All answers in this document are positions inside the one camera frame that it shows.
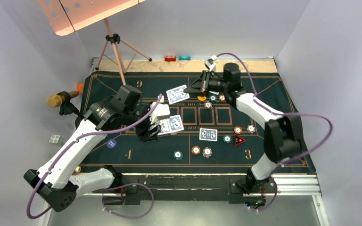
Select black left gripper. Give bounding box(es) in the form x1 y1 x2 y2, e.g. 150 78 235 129
123 101 161 142

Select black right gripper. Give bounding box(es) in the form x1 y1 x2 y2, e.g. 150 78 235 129
183 70 228 97

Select yellow big blind button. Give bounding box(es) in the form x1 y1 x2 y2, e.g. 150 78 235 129
197 96 207 101

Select blue white card deck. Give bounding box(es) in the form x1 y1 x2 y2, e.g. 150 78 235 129
157 115 184 137

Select purple small blind button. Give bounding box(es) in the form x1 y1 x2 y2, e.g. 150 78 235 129
106 138 117 149

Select black red all-in triangle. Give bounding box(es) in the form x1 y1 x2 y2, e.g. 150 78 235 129
234 134 246 146

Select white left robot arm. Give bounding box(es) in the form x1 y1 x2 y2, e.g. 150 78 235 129
24 85 162 219

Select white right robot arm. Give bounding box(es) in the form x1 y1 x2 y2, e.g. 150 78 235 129
184 63 307 193

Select teal block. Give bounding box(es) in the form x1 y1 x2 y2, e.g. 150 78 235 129
178 55 191 61

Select red block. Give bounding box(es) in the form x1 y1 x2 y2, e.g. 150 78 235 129
164 56 177 62

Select green poker mat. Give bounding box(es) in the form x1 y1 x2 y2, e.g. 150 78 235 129
80 71 316 174

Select orange yellow chip stack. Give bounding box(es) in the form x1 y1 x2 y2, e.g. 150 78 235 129
191 146 201 155

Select white pink chip stack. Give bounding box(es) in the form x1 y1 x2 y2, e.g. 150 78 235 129
202 147 213 158

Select small cream wheel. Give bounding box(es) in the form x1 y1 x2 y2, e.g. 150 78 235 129
75 166 81 173

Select grey lego brick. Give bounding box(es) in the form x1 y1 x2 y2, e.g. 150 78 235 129
49 134 62 145

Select gold microphone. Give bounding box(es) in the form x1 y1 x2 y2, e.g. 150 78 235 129
46 91 79 108

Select pink music stand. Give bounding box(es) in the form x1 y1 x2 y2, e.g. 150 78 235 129
37 0 152 85

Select white left camera box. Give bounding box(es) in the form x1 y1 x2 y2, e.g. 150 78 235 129
150 96 171 124

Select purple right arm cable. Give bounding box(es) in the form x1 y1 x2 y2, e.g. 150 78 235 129
210 52 334 213

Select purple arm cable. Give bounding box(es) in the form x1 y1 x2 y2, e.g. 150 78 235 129
26 93 164 219
210 52 334 213

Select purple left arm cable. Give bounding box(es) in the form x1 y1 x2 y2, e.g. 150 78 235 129
26 93 164 219

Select aluminium rail frame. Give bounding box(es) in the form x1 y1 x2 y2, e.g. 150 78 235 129
37 173 331 226

